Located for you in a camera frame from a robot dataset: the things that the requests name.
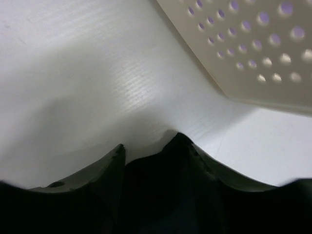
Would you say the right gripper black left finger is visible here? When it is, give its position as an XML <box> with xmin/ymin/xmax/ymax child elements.
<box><xmin>30</xmin><ymin>144</ymin><xmax>125</xmax><ymax>194</ymax></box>

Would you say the cream plastic laundry basket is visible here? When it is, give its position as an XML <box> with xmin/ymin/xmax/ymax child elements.
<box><xmin>159</xmin><ymin>0</ymin><xmax>312</xmax><ymax>116</ymax></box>

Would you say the black t shirt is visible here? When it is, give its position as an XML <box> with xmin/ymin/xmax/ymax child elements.
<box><xmin>0</xmin><ymin>133</ymin><xmax>312</xmax><ymax>234</ymax></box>

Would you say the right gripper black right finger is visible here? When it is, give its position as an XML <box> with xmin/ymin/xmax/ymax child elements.
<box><xmin>188</xmin><ymin>143</ymin><xmax>277</xmax><ymax>193</ymax></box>

